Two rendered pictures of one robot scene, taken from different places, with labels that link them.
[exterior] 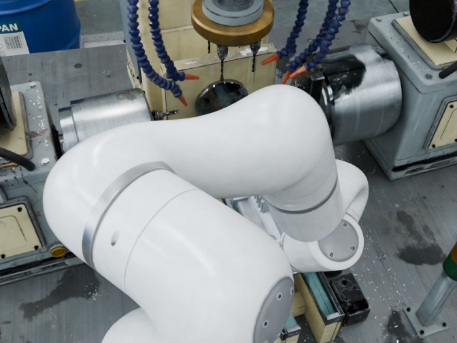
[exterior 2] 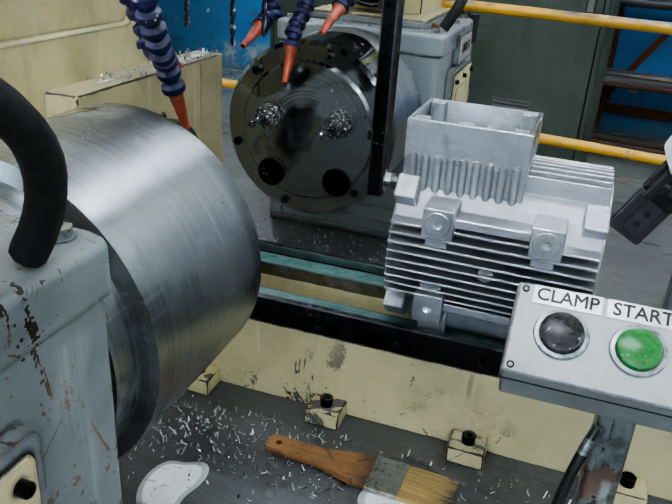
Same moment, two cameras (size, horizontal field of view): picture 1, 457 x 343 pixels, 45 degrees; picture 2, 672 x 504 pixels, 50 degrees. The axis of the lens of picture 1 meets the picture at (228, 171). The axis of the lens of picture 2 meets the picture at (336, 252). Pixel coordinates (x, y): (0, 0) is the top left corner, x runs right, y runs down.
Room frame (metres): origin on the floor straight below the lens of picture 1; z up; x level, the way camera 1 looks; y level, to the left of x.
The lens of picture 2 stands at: (0.42, 0.54, 1.31)
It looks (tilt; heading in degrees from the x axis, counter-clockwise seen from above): 25 degrees down; 308
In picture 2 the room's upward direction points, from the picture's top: 4 degrees clockwise
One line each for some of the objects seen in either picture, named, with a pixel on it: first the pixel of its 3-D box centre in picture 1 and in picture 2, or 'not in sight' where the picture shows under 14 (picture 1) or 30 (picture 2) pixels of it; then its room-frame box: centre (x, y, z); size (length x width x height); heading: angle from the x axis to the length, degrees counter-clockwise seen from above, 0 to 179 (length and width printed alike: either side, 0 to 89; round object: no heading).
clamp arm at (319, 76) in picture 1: (309, 119); (386, 95); (0.93, -0.18, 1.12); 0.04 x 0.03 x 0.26; 21
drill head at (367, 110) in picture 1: (352, 93); (335, 113); (1.12, -0.32, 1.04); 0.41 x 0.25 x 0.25; 111
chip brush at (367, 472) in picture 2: not in sight; (358, 469); (0.75, 0.06, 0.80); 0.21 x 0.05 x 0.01; 19
